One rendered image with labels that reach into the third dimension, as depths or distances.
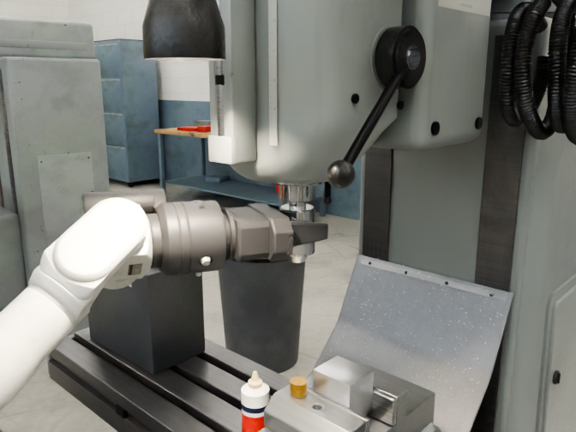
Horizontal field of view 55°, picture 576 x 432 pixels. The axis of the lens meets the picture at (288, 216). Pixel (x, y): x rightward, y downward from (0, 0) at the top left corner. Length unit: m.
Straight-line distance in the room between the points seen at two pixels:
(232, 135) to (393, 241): 0.56
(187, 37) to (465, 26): 0.43
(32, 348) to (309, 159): 0.34
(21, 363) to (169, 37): 0.34
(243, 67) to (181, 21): 0.14
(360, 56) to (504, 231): 0.46
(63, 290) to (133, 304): 0.43
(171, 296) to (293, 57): 0.55
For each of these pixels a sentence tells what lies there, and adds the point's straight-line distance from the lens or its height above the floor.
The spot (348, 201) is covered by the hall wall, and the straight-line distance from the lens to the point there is 5.98.
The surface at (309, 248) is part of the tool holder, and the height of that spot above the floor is 1.22.
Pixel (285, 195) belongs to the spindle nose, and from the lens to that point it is 0.70.
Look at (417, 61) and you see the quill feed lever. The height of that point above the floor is 1.45.
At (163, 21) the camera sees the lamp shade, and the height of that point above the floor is 1.48.
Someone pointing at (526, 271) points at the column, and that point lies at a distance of 1.01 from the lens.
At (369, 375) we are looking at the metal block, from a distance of 0.74.
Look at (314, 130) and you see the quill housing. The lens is 0.60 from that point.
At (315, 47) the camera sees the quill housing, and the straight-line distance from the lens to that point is 0.59.
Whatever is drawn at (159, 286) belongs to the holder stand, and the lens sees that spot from 0.98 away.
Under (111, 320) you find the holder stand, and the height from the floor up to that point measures 0.99.
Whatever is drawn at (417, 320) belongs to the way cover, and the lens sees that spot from 1.05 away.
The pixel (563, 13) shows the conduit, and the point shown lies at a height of 1.51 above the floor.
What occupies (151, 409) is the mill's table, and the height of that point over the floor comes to 0.92.
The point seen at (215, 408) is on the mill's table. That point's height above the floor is 0.92.
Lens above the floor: 1.43
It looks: 14 degrees down
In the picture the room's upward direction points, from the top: straight up
